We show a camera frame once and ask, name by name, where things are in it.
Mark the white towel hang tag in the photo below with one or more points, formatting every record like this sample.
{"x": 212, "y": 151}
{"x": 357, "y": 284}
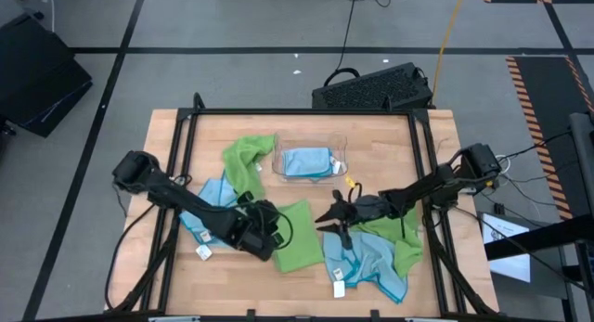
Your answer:
{"x": 339, "y": 289}
{"x": 204, "y": 252}

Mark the black perforated computer case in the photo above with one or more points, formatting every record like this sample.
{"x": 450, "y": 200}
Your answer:
{"x": 371, "y": 87}

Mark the clear plastic bin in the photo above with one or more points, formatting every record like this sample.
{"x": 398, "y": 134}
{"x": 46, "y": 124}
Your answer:
{"x": 278, "y": 173}

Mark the green microfiber towel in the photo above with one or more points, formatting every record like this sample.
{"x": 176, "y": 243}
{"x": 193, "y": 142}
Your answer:
{"x": 301, "y": 238}
{"x": 241, "y": 164}
{"x": 408, "y": 252}

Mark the large black equipment case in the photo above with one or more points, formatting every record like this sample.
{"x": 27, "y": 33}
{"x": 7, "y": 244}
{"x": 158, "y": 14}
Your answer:
{"x": 37, "y": 76}

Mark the black metal stand beam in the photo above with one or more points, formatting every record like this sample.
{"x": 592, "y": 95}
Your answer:
{"x": 557, "y": 234}

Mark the grey metal post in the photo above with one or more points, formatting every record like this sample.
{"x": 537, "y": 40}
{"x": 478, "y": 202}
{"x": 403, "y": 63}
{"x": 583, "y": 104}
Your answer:
{"x": 582, "y": 150}

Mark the blue teal-edged microfiber towel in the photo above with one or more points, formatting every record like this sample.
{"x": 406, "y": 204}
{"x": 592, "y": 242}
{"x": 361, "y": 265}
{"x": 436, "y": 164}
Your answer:
{"x": 371, "y": 266}
{"x": 213, "y": 194}
{"x": 306, "y": 162}

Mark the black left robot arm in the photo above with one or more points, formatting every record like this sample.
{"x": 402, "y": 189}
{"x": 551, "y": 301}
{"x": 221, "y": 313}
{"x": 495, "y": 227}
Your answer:
{"x": 185, "y": 201}

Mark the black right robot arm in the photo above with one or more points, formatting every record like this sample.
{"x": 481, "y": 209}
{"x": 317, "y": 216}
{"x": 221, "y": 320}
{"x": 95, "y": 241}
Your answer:
{"x": 431, "y": 187}

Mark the white printed sheet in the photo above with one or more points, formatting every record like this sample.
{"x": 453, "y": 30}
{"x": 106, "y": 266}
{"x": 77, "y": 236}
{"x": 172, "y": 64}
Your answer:
{"x": 510, "y": 268}

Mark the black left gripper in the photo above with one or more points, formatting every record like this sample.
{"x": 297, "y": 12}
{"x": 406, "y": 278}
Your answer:
{"x": 255, "y": 222}

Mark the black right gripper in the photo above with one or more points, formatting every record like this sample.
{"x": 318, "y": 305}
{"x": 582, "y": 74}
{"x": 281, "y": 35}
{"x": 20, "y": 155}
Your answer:
{"x": 371, "y": 210}

